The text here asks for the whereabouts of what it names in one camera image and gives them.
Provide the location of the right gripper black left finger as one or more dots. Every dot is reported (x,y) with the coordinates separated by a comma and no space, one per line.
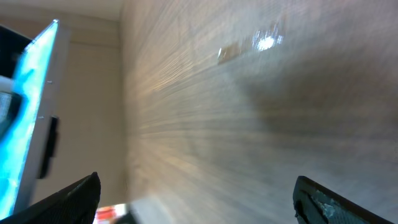
(75,204)

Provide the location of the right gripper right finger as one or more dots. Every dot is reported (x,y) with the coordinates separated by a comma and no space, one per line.
(316,204)

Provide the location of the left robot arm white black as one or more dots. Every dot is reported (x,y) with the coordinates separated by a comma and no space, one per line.
(12,45)

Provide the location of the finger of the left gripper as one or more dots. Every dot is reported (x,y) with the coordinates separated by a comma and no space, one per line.
(50,147)

